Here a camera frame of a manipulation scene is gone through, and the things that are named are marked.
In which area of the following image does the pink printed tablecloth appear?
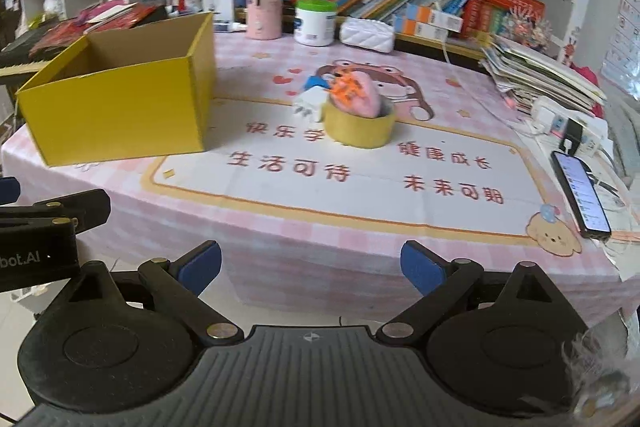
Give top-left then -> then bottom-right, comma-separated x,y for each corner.
0,29 -> 631,328

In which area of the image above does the black keyboard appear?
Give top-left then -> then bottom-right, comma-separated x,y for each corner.
0,27 -> 66,80

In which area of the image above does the yellow cardboard box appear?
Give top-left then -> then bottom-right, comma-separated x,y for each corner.
15,12 -> 217,168

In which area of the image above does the colourful ornate decoration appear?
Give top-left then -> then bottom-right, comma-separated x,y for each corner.
500,7 -> 553,52

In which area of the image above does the pile of red booklets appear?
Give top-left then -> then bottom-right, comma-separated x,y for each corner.
30,2 -> 161,58

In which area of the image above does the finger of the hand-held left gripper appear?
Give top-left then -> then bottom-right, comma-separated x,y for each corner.
0,177 -> 21,206
0,189 -> 112,235

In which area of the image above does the white quilted purse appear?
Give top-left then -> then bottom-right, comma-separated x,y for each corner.
340,18 -> 397,54

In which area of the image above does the white jar with green lid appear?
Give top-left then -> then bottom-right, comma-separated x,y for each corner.
294,0 -> 338,46

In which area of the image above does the white fuzzy cloth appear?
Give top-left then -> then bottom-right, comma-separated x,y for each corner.
560,327 -> 636,415

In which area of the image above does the white power strip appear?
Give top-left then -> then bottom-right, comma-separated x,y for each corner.
530,96 -> 608,158

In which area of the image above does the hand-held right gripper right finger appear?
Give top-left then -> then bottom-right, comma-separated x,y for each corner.
376,241 -> 586,348

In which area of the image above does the yellow tape roll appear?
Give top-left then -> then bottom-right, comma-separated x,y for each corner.
322,99 -> 397,150

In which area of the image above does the black smartphone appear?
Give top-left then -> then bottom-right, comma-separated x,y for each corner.
550,150 -> 613,242

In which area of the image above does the stack of booklets and papers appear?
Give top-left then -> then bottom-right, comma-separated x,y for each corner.
480,39 -> 608,115

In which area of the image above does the pink and orange toy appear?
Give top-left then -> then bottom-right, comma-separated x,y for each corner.
327,74 -> 383,118

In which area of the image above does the row of red books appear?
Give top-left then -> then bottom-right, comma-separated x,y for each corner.
462,0 -> 546,40

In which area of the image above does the white charger plug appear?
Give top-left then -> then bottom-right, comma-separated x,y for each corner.
292,88 -> 328,120

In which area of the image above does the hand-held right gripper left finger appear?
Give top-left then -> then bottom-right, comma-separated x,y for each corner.
55,241 -> 244,348

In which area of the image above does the wall poster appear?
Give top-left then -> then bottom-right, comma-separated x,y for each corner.
600,0 -> 640,98

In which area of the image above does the pink cylinder container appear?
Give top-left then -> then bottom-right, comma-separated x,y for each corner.
245,0 -> 285,40

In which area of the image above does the orange and blue box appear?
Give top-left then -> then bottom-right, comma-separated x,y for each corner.
392,14 -> 448,42
405,2 -> 463,32

